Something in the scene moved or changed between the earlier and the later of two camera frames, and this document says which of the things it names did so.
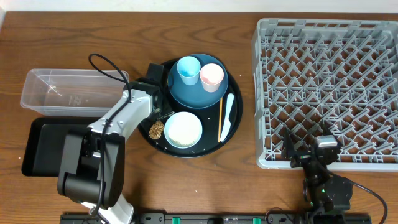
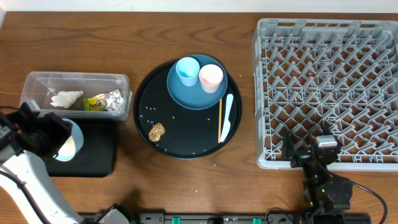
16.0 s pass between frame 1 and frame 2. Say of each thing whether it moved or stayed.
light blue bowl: moved
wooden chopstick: stayed
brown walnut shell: stayed
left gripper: moved
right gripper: stayed
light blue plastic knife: stayed
